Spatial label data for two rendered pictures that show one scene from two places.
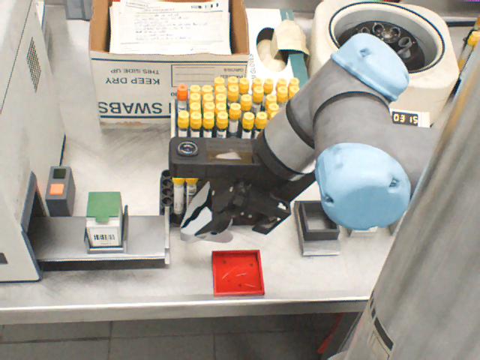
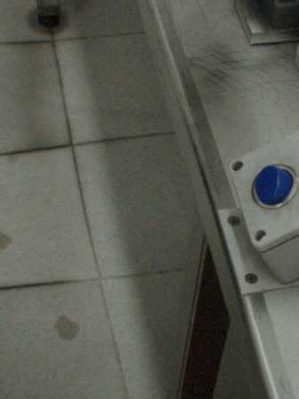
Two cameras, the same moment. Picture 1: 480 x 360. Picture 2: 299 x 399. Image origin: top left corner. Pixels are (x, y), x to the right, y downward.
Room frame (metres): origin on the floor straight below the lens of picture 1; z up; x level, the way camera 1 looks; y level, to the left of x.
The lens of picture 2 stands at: (0.32, -0.80, 1.44)
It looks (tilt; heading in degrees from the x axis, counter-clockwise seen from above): 50 degrees down; 83
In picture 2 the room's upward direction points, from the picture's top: 7 degrees clockwise
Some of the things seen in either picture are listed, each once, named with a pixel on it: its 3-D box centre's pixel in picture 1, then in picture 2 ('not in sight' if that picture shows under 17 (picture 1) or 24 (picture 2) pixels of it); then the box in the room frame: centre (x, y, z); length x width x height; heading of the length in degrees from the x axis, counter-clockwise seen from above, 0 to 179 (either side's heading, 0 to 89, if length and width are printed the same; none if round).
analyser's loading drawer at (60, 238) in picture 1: (91, 233); not in sight; (0.39, 0.19, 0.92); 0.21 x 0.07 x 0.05; 101
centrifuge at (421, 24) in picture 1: (377, 69); not in sight; (0.80, -0.21, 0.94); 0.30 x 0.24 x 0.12; 2
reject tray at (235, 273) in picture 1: (237, 272); not in sight; (0.39, -0.01, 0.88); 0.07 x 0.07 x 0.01; 11
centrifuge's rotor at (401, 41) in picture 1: (381, 49); not in sight; (0.82, -0.21, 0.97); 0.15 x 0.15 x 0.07
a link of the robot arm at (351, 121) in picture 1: (376, 164); not in sight; (0.34, -0.12, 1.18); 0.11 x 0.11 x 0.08; 4
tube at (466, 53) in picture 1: (463, 58); not in sight; (0.87, -0.38, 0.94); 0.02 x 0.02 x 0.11
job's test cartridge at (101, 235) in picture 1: (106, 222); not in sight; (0.40, 0.16, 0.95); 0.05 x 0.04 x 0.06; 11
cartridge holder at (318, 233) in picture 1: (317, 223); (297, 1); (0.48, -0.12, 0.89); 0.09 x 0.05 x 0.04; 11
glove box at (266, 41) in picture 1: (276, 58); not in sight; (0.81, -0.03, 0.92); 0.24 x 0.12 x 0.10; 11
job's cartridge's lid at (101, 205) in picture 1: (103, 206); not in sight; (0.40, 0.16, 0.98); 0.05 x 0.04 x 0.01; 11
